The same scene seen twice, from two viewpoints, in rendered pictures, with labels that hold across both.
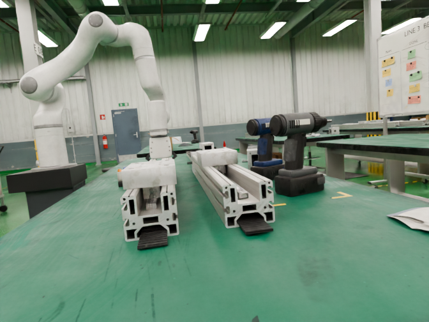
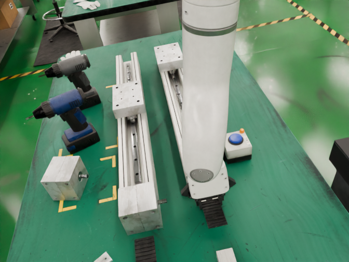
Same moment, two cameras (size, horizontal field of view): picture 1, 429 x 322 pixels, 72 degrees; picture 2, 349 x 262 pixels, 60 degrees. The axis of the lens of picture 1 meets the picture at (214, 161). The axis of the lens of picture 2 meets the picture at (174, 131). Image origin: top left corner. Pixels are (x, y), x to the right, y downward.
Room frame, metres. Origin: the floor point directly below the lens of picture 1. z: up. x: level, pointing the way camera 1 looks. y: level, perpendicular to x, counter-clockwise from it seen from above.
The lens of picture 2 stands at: (1.87, 0.24, 1.52)
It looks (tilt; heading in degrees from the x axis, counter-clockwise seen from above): 42 degrees down; 186
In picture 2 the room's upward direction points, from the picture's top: 11 degrees counter-clockwise
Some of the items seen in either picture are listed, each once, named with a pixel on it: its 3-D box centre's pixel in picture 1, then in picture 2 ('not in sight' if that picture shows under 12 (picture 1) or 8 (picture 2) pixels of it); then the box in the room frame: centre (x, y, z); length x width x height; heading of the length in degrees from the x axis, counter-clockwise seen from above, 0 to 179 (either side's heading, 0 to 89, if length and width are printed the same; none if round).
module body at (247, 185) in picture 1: (217, 175); (132, 111); (0.96, 0.00, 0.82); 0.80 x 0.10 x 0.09; 8
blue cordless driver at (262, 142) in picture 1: (273, 147); (64, 124); (1.07, -0.22, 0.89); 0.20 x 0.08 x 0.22; 120
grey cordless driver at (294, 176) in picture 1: (305, 151); (71, 85); (0.82, -0.26, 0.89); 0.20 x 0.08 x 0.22; 114
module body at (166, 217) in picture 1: (158, 181); (180, 101); (0.93, 0.18, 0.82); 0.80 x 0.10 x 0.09; 8
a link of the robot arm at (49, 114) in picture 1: (48, 103); not in sight; (1.41, 0.75, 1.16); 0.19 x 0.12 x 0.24; 1
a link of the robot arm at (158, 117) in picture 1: (157, 115); not in sight; (1.39, 0.25, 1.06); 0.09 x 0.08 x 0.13; 174
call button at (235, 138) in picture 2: not in sight; (235, 139); (1.19, 0.35, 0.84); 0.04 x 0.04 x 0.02
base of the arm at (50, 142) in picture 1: (52, 148); not in sight; (1.37, 0.75, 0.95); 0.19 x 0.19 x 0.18
